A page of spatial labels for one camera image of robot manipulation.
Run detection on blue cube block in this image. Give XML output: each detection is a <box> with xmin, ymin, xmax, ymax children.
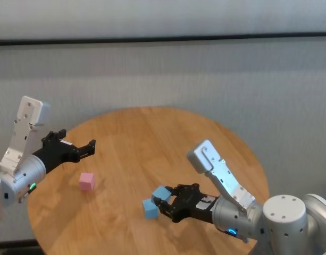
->
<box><xmin>141</xmin><ymin>199</ymin><xmax>160</xmax><ymax>220</ymax></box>
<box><xmin>151</xmin><ymin>185</ymin><xmax>173</xmax><ymax>203</ymax></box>

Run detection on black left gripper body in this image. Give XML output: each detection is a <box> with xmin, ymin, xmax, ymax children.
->
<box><xmin>32</xmin><ymin>132</ymin><xmax>80</xmax><ymax>175</ymax></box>

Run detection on black horizontal wall rail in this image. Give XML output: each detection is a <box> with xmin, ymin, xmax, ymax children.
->
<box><xmin>0</xmin><ymin>31</ymin><xmax>326</xmax><ymax>47</ymax></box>

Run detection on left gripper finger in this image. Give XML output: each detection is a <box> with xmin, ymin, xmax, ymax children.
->
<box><xmin>76</xmin><ymin>139</ymin><xmax>97</xmax><ymax>160</ymax></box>
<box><xmin>47</xmin><ymin>129</ymin><xmax>68</xmax><ymax>141</ymax></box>

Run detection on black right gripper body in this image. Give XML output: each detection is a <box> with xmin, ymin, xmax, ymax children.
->
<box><xmin>170</xmin><ymin>183</ymin><xmax>220</xmax><ymax>224</ymax></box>

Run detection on pink cube block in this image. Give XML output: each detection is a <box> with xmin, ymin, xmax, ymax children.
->
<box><xmin>78</xmin><ymin>172</ymin><xmax>96</xmax><ymax>192</ymax></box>

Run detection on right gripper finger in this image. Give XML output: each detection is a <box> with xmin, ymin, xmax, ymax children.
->
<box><xmin>155</xmin><ymin>199</ymin><xmax>174</xmax><ymax>215</ymax></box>
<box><xmin>166</xmin><ymin>186</ymin><xmax>180</xmax><ymax>199</ymax></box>

